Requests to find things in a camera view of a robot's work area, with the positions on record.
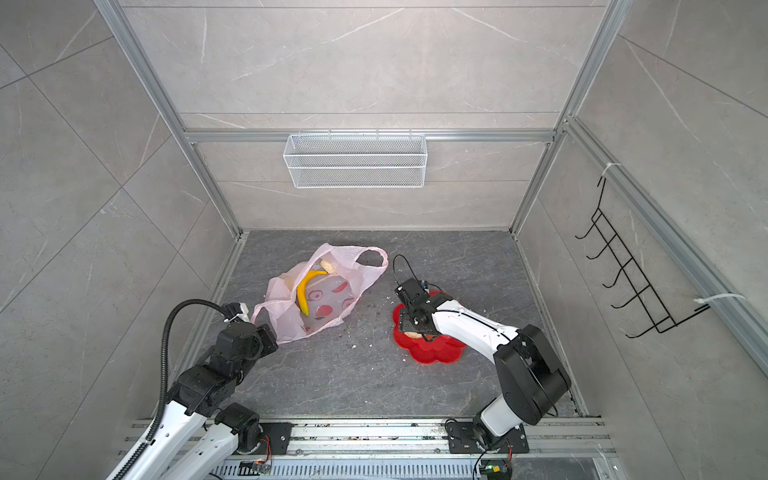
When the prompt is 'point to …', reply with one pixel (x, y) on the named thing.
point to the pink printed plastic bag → (329, 296)
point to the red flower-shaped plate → (440, 349)
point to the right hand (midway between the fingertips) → (414, 320)
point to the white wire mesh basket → (360, 161)
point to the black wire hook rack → (653, 314)
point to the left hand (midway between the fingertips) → (270, 322)
